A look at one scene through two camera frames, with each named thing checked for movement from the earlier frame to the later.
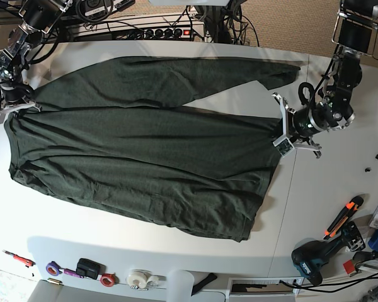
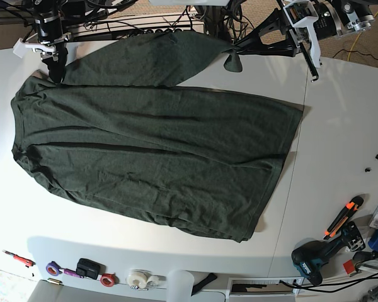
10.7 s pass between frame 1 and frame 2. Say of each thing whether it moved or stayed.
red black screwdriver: stayed
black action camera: stayed
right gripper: moved
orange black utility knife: stayed
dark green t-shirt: moved
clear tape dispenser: stayed
